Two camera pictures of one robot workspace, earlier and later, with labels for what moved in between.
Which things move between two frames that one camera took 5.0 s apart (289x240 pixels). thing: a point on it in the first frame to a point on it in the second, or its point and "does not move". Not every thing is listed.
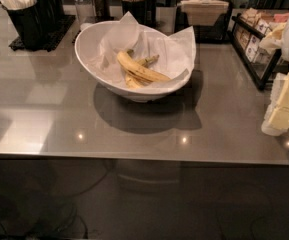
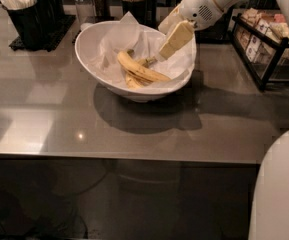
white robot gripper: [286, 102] to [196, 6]
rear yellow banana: [135, 82] does not move
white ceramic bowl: [133, 62] does not move
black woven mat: [62, 29] does not move
